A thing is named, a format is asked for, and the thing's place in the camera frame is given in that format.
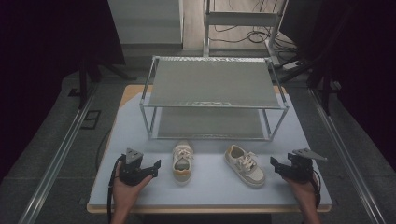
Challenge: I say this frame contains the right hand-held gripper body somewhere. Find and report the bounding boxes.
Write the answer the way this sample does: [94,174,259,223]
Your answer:
[281,147,329,184]

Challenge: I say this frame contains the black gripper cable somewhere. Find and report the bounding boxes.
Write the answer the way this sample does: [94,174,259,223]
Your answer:
[311,169,322,209]
[106,154,125,224]

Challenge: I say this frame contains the thin black floor cable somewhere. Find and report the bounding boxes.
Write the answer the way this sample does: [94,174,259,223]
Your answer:
[94,127,113,173]

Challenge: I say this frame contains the person's right hand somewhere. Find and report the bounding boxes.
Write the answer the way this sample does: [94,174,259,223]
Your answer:
[282,175,318,213]

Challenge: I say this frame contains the black tripod stand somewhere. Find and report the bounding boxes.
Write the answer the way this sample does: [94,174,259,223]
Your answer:
[278,52,344,116]
[77,57,138,110]

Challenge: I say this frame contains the black floor cables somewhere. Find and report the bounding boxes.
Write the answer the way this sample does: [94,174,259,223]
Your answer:
[207,0,300,55]

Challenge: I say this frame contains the white power strip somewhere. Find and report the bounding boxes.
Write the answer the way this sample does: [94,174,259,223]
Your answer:
[280,60,303,71]

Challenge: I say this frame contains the beige child's sneaker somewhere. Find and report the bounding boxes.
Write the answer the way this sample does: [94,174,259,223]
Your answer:
[223,144,267,189]
[171,140,195,185]

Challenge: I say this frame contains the two-tier metal shoe rack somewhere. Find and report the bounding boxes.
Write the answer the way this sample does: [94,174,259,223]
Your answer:
[138,55,290,143]

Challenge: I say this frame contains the person's left hand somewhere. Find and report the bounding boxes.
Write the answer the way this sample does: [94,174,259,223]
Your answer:
[111,172,154,216]

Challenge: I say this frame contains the white cabinet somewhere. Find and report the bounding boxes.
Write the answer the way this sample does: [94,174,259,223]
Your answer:
[106,0,185,50]

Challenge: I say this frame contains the white metal stand frame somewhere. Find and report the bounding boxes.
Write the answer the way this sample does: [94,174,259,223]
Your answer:
[203,0,290,68]

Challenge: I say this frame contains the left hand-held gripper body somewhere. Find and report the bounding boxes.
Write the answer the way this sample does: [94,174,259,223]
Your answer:
[119,147,154,187]

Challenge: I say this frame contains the aluminium floor rail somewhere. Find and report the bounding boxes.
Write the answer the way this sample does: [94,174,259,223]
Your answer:
[307,88,388,224]
[18,90,98,224]

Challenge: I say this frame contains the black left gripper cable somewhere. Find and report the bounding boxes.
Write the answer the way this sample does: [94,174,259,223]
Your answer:
[106,154,125,224]

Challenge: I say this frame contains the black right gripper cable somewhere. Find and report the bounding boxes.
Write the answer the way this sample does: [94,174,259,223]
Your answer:
[311,169,322,209]

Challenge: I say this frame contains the light blue table mat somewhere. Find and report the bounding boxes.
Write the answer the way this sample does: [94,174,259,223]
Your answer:
[88,84,333,209]

